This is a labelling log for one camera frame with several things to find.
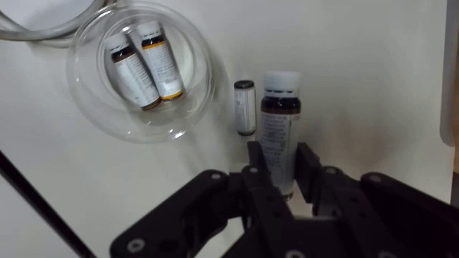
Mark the clear glass bowl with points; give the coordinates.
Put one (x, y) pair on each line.
(94, 109)

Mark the brown bottle red logo label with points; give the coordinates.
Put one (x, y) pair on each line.
(136, 79)

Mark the small black-capped vial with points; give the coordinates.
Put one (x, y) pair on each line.
(245, 108)

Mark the brown bottle white text label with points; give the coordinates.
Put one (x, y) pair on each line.
(280, 129)

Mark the brown bottle orange band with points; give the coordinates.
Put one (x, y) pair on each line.
(165, 69)

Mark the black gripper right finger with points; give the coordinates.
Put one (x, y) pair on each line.
(308, 166)

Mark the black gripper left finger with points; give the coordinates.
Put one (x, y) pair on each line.
(255, 162)

